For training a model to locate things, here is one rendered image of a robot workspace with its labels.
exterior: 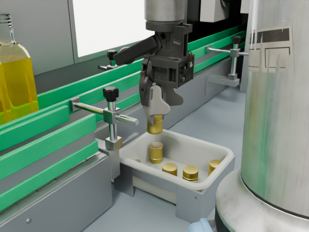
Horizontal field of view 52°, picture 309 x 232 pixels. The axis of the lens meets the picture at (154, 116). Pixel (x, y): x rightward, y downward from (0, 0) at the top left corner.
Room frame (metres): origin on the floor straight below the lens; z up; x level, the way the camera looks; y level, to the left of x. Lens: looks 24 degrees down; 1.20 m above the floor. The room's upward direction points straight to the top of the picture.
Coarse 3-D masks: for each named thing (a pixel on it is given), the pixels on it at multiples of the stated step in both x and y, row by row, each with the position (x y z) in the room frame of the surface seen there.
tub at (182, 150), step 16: (128, 144) 0.65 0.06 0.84; (144, 144) 0.69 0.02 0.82; (176, 144) 0.70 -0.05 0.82; (192, 144) 0.67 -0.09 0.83; (208, 144) 0.65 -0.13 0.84; (128, 160) 0.58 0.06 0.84; (144, 160) 0.68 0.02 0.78; (176, 160) 0.69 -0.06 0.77; (192, 160) 0.67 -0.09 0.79; (208, 160) 0.65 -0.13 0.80; (224, 160) 0.58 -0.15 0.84; (160, 176) 0.53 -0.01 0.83; (176, 176) 0.53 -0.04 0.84; (208, 176) 0.53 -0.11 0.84
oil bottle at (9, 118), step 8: (0, 64) 0.52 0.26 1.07; (0, 72) 0.52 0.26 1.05; (0, 80) 0.52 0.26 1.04; (0, 88) 0.51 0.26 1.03; (0, 96) 0.51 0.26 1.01; (8, 96) 0.52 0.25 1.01; (0, 104) 0.51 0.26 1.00; (8, 104) 0.52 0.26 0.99; (0, 112) 0.51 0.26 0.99; (8, 112) 0.52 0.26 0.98; (0, 120) 0.50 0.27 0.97; (8, 120) 0.51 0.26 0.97
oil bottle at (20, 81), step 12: (0, 48) 0.54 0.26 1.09; (12, 48) 0.55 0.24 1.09; (24, 48) 0.57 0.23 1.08; (12, 60) 0.54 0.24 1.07; (24, 60) 0.56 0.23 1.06; (12, 72) 0.54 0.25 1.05; (24, 72) 0.56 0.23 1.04; (12, 84) 0.53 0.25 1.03; (24, 84) 0.55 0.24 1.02; (12, 96) 0.53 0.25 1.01; (24, 96) 0.55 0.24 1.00; (36, 96) 0.57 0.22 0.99; (12, 108) 0.53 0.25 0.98; (24, 108) 0.55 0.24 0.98; (36, 108) 0.57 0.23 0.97
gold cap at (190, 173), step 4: (184, 168) 0.59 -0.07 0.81; (188, 168) 0.59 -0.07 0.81; (192, 168) 0.59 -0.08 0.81; (196, 168) 0.59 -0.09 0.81; (184, 172) 0.58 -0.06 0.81; (188, 172) 0.58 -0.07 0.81; (192, 172) 0.58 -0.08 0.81; (196, 172) 0.58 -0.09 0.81; (184, 176) 0.58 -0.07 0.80; (188, 176) 0.57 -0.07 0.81; (192, 176) 0.57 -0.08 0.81; (196, 176) 0.58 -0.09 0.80; (188, 180) 0.57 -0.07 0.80; (192, 180) 0.57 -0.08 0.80; (196, 180) 0.58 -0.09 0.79
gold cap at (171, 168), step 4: (164, 164) 0.61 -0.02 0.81; (168, 164) 0.61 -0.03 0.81; (172, 164) 0.61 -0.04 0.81; (164, 168) 0.59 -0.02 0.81; (168, 168) 0.59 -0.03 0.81; (172, 168) 0.59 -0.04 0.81; (176, 168) 0.59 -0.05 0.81; (168, 172) 0.58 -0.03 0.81; (172, 172) 0.59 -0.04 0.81; (176, 172) 0.59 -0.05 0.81
